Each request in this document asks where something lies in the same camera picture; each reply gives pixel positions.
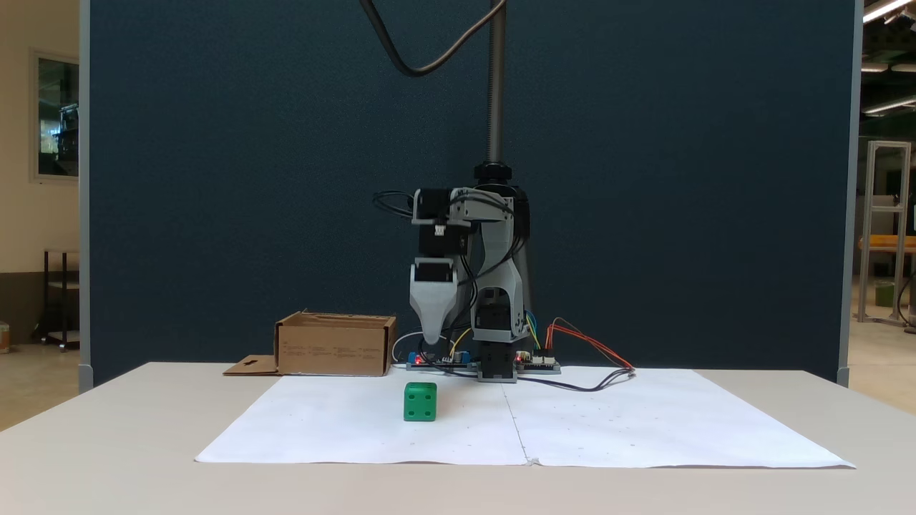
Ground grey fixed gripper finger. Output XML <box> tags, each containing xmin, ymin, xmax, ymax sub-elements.
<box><xmin>409</xmin><ymin>286</ymin><xmax>459</xmax><ymax>346</ymax></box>

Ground green die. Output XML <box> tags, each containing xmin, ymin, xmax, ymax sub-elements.
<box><xmin>404</xmin><ymin>382</ymin><xmax>438</xmax><ymax>422</ymax></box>

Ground circuit board with blue parts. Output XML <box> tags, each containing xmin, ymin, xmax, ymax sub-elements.
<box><xmin>406</xmin><ymin>348</ymin><xmax>477</xmax><ymax>372</ymax></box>

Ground open cardboard box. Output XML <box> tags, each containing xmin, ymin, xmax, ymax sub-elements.
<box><xmin>223</xmin><ymin>310</ymin><xmax>398</xmax><ymax>378</ymax></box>

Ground circuit board with white connectors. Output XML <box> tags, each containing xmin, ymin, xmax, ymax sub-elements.
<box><xmin>517</xmin><ymin>350</ymin><xmax>562</xmax><ymax>375</ymax></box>

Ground white paper sheet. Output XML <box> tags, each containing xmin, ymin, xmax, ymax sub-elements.
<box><xmin>501</xmin><ymin>366</ymin><xmax>857</xmax><ymax>470</ymax></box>
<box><xmin>195</xmin><ymin>373</ymin><xmax>530</xmax><ymax>466</ymax></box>

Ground dark blue partition panel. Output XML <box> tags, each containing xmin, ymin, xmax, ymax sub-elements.
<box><xmin>79</xmin><ymin>0</ymin><xmax>863</xmax><ymax>393</ymax></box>

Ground black shelf rack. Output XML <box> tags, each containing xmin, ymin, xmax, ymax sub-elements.
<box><xmin>41</xmin><ymin>248</ymin><xmax>81</xmax><ymax>352</ymax></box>

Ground yellow workbench top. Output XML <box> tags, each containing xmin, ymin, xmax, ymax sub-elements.
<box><xmin>859</xmin><ymin>235</ymin><xmax>916</xmax><ymax>253</ymax></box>

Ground ceiling light strip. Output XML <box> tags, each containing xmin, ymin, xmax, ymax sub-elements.
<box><xmin>862</xmin><ymin>96</ymin><xmax>916</xmax><ymax>116</ymax></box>
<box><xmin>862</xmin><ymin>0</ymin><xmax>916</xmax><ymax>24</ymax></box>

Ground black arm motor wires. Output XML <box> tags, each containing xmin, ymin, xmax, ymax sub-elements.
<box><xmin>371</xmin><ymin>189</ymin><xmax>527</xmax><ymax>367</ymax></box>

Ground white cable loop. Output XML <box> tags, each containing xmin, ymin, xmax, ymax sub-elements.
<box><xmin>391</xmin><ymin>330</ymin><xmax>449</xmax><ymax>366</ymax></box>

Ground orange and red wires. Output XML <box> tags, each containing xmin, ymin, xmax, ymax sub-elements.
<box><xmin>545</xmin><ymin>318</ymin><xmax>637</xmax><ymax>373</ymax></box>

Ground black cable on table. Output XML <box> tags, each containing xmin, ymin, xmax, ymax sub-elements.
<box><xmin>517</xmin><ymin>368</ymin><xmax>637</xmax><ymax>393</ymax></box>

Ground black camera tripod with pole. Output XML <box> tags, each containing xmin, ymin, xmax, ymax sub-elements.
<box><xmin>471</xmin><ymin>0</ymin><xmax>536</xmax><ymax>326</ymax></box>

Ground hanging black cable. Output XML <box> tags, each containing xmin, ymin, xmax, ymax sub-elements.
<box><xmin>358</xmin><ymin>0</ymin><xmax>509</xmax><ymax>78</ymax></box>

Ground wall window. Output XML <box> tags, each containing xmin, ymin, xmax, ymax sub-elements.
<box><xmin>30</xmin><ymin>48</ymin><xmax>80</xmax><ymax>186</ymax></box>

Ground aluminium profile frame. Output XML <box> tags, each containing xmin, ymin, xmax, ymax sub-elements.
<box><xmin>857</xmin><ymin>139</ymin><xmax>914</xmax><ymax>327</ymax></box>

